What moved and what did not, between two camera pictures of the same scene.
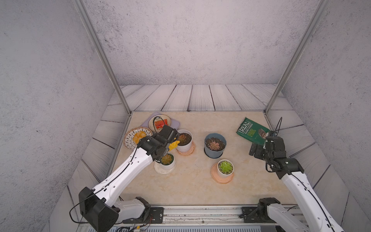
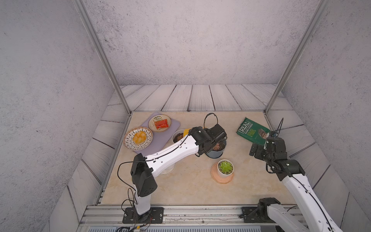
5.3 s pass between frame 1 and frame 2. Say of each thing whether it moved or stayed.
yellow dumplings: stayed
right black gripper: stayed
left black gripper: moved
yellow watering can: moved
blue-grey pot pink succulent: stayed
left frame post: stayed
